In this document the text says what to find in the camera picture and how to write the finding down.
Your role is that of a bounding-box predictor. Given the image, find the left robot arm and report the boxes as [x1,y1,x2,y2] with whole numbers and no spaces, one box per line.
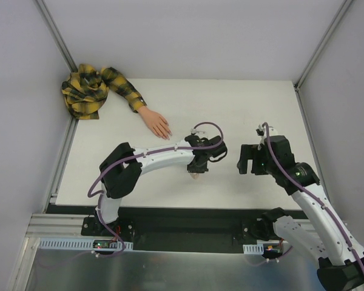
[88,134,228,236]

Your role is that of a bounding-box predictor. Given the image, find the white cable duct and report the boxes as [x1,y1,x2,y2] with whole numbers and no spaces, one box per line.
[243,243,283,255]
[39,238,133,252]

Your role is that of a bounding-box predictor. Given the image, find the clear nail polish bottle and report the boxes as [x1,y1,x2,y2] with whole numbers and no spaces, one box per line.
[190,173,200,179]

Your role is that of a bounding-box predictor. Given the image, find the right white cable duct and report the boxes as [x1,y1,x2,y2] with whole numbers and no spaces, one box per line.
[243,243,283,255]

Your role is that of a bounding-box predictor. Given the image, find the mannequin hand with painted nails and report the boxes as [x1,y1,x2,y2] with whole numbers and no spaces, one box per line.
[138,106,172,140]

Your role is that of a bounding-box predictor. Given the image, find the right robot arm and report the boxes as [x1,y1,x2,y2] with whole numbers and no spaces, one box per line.
[237,123,364,290]

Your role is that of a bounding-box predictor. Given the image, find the aluminium frame post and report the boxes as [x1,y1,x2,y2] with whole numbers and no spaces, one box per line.
[294,0,355,92]
[33,0,78,72]

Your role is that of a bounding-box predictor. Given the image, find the aluminium frame post right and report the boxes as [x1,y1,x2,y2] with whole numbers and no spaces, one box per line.
[294,0,355,92]

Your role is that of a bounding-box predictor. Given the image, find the left white cable duct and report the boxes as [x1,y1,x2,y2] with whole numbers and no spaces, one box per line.
[39,238,133,252]

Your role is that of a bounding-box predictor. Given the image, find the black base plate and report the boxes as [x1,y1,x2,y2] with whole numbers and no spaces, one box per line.
[47,205,306,253]

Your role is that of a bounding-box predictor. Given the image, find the yellow plaid shirt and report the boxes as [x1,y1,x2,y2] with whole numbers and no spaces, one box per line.
[61,64,146,120]

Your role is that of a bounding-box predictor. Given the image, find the aluminium frame post left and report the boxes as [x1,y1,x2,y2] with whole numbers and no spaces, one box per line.
[33,0,78,72]

